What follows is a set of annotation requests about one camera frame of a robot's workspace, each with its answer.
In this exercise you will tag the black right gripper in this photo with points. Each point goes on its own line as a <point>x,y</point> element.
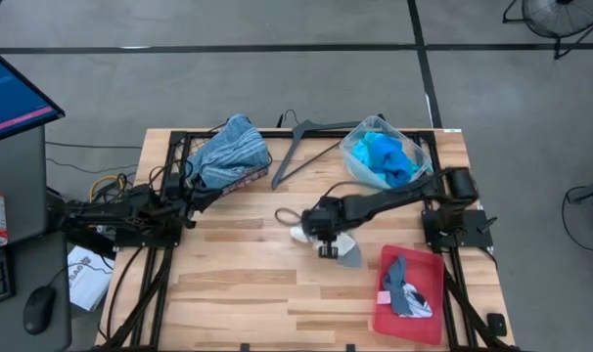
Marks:
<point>321,217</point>

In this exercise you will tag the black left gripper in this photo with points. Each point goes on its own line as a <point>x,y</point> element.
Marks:
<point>181,207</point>

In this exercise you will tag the white grey-striped sock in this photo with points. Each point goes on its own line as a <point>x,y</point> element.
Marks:
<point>296,233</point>

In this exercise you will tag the pink woven shirt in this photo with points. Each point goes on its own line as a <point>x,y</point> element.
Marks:
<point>250,180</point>

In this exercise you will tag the blue striped towel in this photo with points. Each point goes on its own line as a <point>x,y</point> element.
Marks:
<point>233,151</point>

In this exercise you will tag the dark blue sock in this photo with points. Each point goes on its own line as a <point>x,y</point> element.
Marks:
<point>392,281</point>
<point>406,293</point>

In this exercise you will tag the white blue-striped sock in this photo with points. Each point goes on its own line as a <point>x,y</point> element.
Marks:
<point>419,307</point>

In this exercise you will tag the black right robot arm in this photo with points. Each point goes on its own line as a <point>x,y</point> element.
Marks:
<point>389,198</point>

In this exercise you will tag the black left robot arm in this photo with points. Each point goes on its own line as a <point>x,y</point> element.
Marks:
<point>105,212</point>

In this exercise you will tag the clear plastic container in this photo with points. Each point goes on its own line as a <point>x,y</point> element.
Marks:
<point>355,168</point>

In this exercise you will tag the grey clothes hanger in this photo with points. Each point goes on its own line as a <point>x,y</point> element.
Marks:
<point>290,151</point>

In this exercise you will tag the red plastic bin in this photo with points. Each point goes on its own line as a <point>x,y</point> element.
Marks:
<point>424,274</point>

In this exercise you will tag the small black block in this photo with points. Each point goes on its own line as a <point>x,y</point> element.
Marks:
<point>496,323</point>

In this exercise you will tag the grey desk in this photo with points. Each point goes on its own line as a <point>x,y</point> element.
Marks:
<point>13,195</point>

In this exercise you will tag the black computer mouse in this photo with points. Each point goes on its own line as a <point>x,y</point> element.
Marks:
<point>37,310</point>

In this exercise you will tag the computer monitor blue screen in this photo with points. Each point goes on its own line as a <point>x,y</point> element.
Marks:
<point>8,98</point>

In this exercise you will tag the black floor fan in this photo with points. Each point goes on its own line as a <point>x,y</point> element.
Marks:
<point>561,14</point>

